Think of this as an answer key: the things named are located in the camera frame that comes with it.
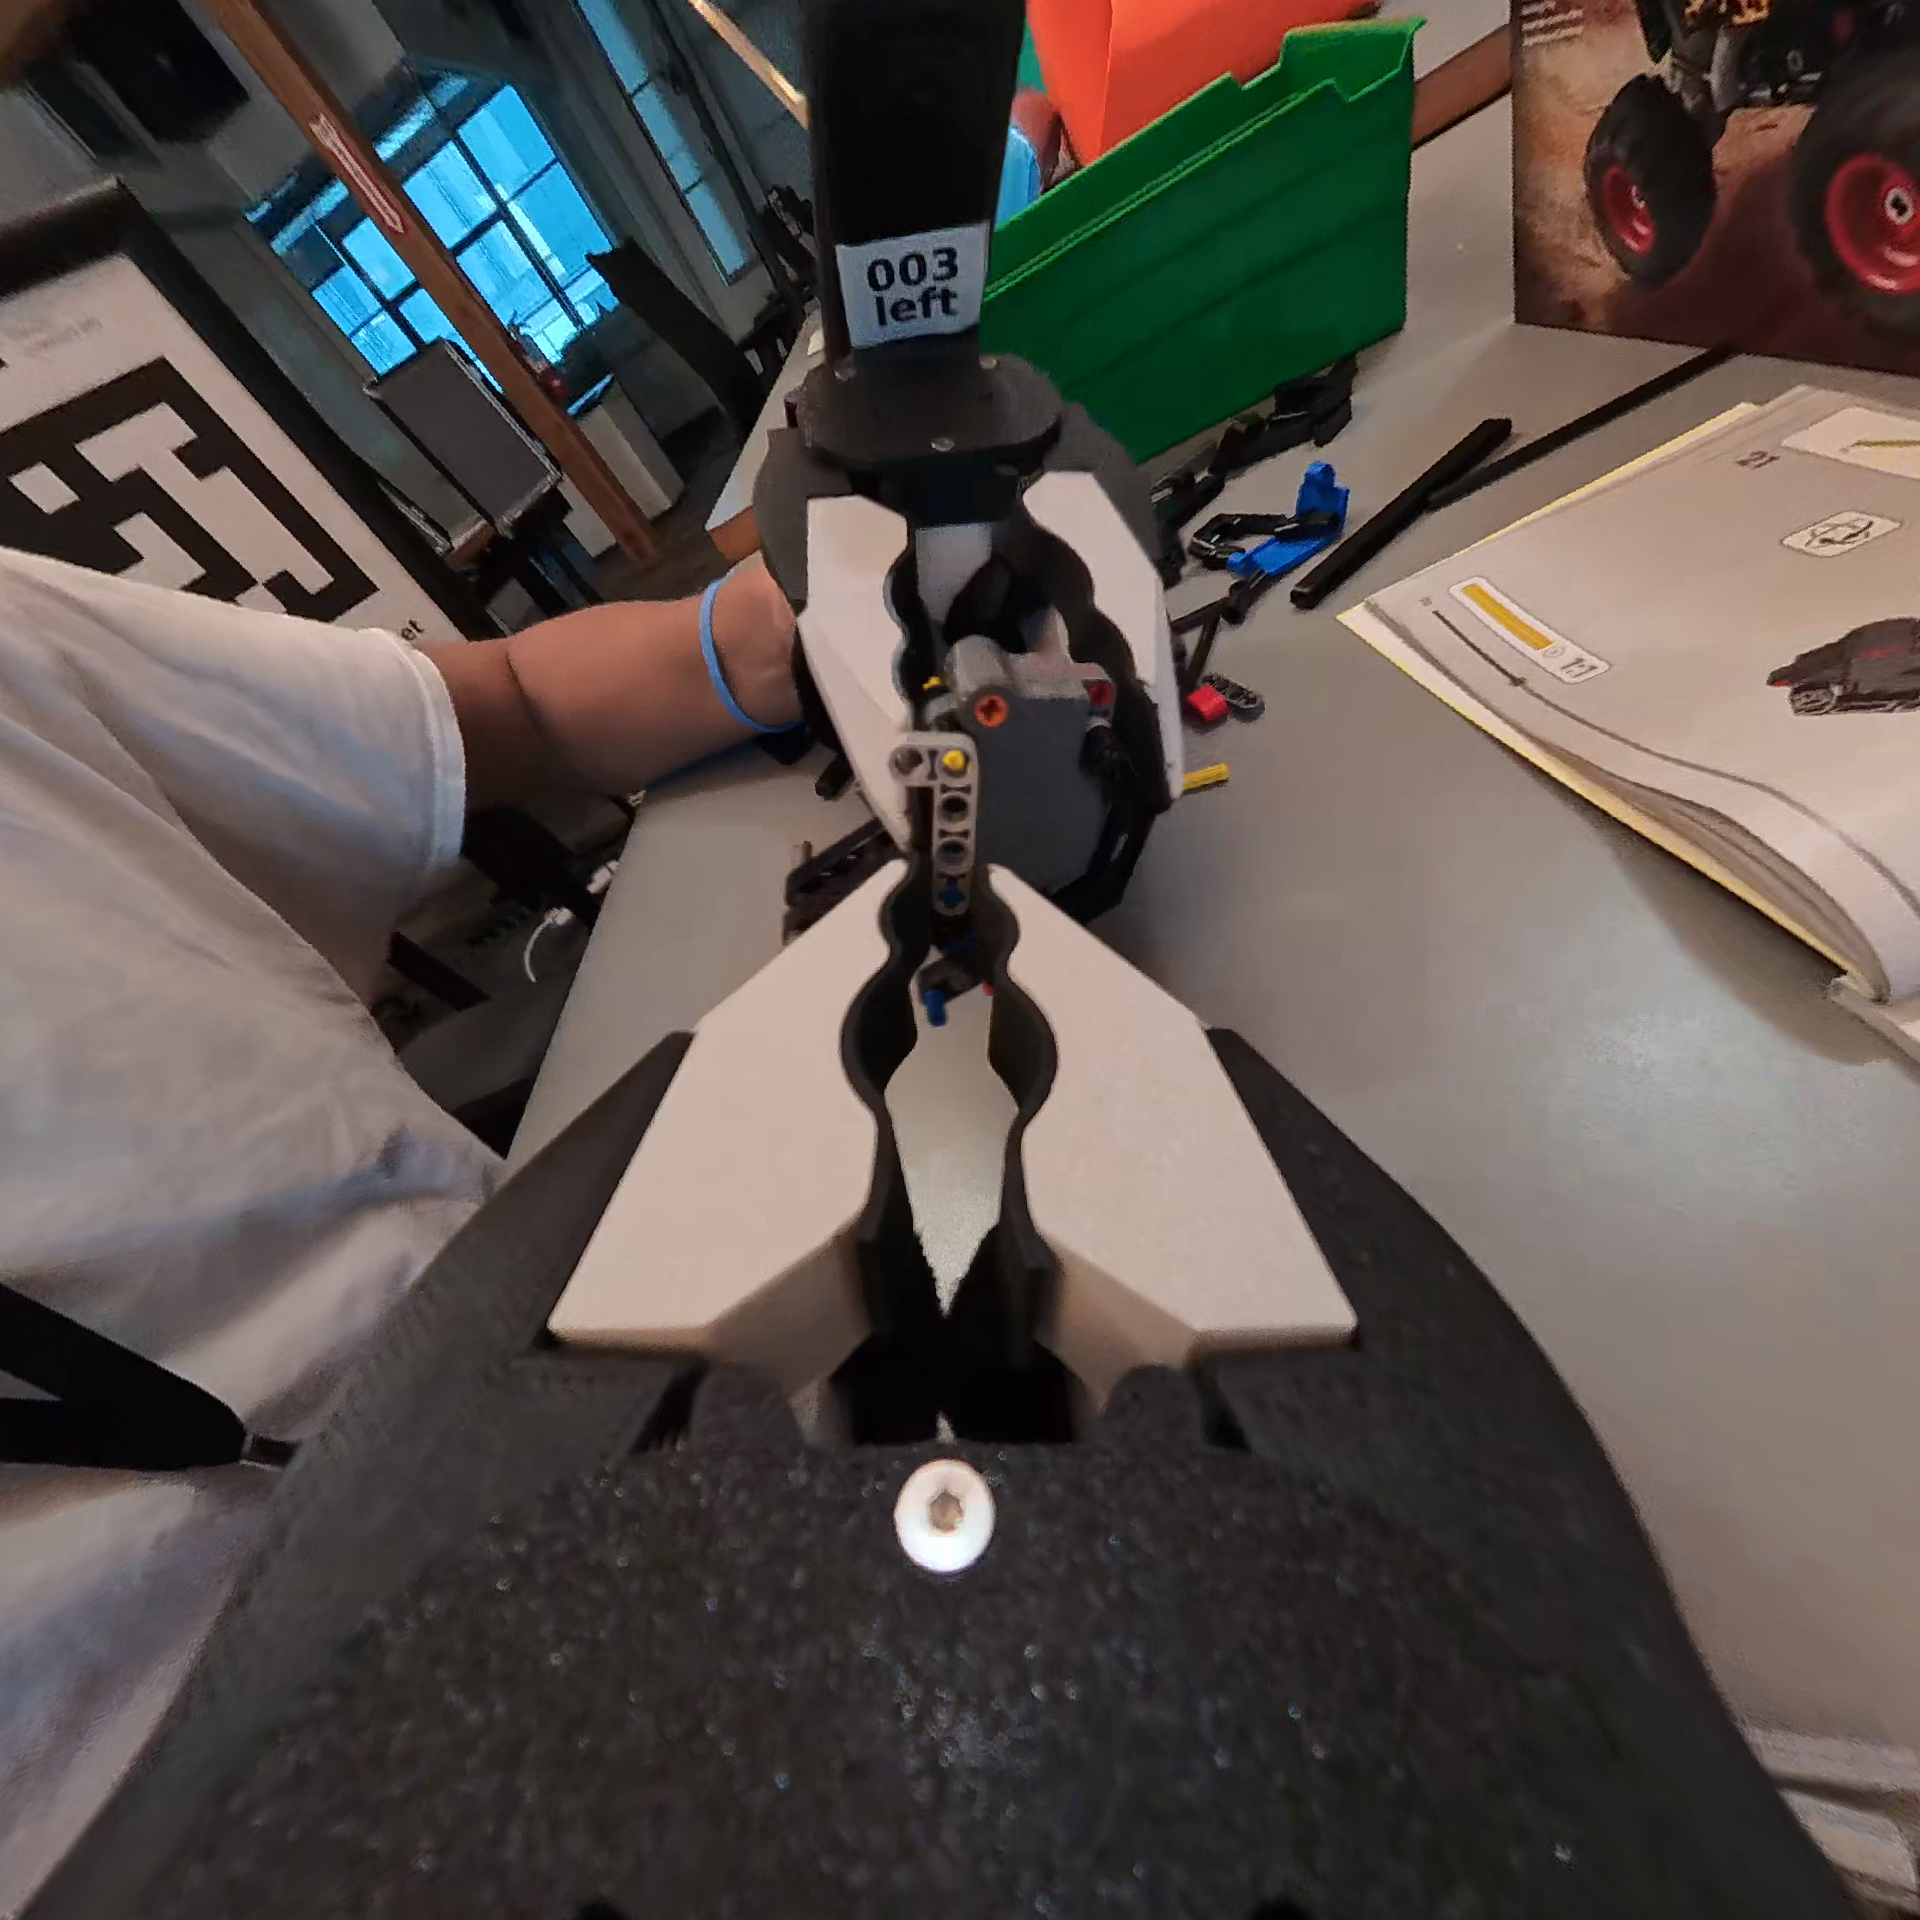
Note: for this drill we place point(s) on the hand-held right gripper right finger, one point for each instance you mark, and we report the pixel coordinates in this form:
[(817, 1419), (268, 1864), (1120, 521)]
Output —
[(1170, 1199)]

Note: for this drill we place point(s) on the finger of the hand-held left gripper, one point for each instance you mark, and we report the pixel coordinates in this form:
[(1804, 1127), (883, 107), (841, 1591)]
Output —
[(1126, 600), (849, 630)]

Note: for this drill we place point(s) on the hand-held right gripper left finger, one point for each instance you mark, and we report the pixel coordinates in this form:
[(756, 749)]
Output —
[(720, 1199)]

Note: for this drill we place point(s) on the grey black lego assembly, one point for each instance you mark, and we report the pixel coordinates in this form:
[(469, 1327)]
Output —
[(1035, 781)]

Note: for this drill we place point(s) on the lego instruction booklet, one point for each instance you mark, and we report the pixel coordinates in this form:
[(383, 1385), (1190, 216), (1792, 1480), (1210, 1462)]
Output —
[(1651, 719)]

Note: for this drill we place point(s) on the person's left forearm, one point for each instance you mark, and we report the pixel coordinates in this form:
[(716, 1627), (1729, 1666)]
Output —
[(601, 705)]

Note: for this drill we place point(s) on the black lego link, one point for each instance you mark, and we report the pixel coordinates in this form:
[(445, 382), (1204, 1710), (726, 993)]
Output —
[(1243, 693)]

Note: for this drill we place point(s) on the pile of black lego pieces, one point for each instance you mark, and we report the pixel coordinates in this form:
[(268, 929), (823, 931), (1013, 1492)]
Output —
[(1305, 402)]

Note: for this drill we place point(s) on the long black lego rod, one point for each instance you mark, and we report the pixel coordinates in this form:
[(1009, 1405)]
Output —
[(1404, 513)]

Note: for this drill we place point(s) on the lego set box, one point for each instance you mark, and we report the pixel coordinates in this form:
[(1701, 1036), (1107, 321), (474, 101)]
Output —
[(1725, 180)]

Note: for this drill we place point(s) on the blue wristband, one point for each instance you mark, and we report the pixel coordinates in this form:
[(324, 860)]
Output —
[(718, 676)]

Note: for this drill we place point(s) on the orange plastic bin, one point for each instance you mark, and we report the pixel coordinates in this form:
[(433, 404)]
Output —
[(1156, 59)]

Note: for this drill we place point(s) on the green plastic bin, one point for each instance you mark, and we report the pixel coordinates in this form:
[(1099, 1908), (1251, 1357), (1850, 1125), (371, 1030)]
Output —
[(1200, 269)]

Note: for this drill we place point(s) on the large paned window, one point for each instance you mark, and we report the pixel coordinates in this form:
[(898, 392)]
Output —
[(480, 194)]

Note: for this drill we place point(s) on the person's white t-shirt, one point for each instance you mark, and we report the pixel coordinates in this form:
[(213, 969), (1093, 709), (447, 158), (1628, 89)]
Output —
[(181, 899)]

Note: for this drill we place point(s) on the black white marker board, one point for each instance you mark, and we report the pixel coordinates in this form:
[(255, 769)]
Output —
[(151, 450)]

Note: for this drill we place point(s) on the slanted wooden post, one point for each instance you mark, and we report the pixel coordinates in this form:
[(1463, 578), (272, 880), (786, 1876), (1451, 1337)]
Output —
[(451, 269)]

